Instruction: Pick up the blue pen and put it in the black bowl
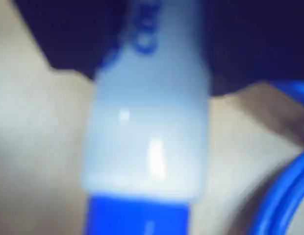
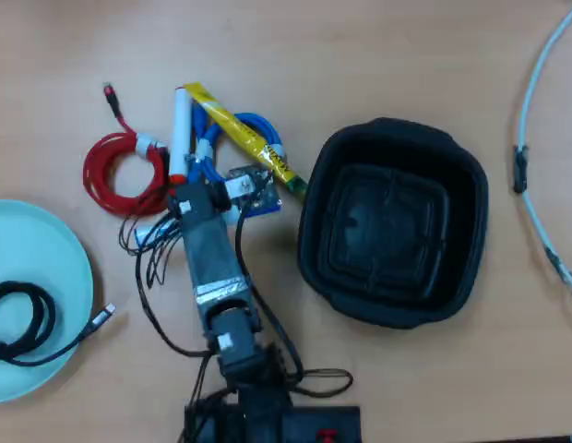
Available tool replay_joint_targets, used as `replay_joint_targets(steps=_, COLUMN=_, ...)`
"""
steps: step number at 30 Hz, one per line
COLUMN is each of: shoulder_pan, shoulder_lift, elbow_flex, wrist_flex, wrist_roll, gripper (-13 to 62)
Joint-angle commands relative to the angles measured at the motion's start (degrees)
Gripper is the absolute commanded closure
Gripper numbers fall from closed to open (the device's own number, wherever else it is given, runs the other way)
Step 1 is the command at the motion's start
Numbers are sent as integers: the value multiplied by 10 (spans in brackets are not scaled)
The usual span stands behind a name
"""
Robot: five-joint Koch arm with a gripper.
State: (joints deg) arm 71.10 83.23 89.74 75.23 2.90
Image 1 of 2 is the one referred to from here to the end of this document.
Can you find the blue bowl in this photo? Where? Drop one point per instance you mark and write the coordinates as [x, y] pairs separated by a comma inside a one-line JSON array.
[[289, 191]]

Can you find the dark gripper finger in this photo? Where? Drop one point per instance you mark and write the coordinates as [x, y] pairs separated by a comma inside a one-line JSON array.
[[68, 31], [252, 36]]

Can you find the blue and white pen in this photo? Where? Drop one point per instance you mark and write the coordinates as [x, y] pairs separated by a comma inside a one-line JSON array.
[[147, 122]]

